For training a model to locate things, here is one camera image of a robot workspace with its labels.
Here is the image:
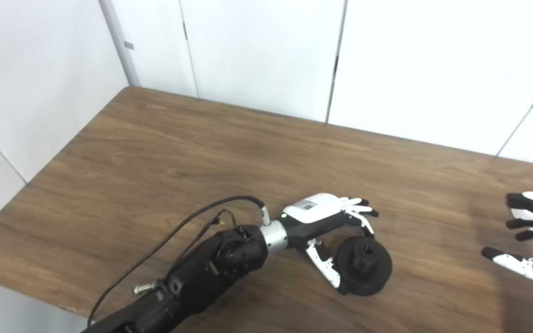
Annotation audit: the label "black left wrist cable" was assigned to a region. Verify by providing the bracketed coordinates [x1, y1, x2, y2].
[87, 195, 272, 327]

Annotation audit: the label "grey wall corner post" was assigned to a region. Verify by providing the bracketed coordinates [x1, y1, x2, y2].
[99, 0, 141, 87]

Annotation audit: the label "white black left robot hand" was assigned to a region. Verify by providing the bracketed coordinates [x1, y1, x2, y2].
[279, 193, 380, 295]

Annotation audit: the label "round black plastic part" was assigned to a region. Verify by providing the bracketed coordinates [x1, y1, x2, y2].
[335, 236, 393, 296]

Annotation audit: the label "thin left wrist wires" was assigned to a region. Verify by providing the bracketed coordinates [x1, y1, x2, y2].
[188, 209, 244, 241]

